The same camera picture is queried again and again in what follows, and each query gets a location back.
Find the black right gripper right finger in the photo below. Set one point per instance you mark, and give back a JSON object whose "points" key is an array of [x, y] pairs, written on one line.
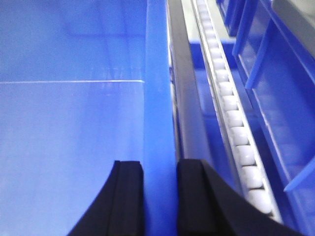
{"points": [[208, 206]]}

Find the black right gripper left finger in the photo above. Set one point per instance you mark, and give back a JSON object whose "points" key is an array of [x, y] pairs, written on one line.
{"points": [[118, 209]]}

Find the light blue ribbed crate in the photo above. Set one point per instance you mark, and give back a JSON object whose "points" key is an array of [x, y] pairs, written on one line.
{"points": [[83, 83]]}

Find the white roller track right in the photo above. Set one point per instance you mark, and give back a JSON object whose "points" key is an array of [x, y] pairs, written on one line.
{"points": [[237, 136]]}

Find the dark blue bin upper right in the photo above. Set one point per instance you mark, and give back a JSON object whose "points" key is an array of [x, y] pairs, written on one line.
{"points": [[273, 56]]}

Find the steel divider rail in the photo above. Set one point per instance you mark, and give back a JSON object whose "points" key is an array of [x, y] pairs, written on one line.
{"points": [[192, 133]]}

